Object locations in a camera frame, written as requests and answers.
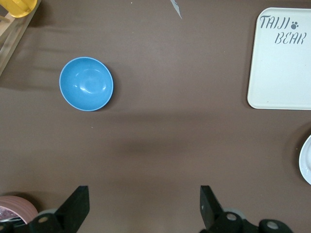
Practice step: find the cream tray with bear print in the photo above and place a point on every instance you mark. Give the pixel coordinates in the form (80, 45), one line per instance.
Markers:
(279, 77)

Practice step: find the blue bowl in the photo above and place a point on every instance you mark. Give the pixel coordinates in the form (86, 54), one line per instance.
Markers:
(86, 83)

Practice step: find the yellow mug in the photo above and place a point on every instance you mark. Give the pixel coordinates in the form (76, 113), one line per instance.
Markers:
(22, 7)

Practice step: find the white round plate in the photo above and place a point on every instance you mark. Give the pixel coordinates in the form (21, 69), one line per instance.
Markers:
(306, 162)

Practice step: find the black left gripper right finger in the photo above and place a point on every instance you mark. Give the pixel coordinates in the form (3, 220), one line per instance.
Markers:
(211, 213)

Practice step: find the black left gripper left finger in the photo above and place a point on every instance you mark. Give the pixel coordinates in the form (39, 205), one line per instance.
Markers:
(73, 213)

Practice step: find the grey tape scrap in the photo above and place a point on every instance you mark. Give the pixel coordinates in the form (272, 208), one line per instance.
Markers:
(177, 8)

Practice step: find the wooden cup rack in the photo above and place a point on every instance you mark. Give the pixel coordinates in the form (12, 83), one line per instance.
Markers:
(9, 48)

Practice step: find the pink bowl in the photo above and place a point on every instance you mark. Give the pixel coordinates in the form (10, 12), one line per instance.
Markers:
(22, 206)

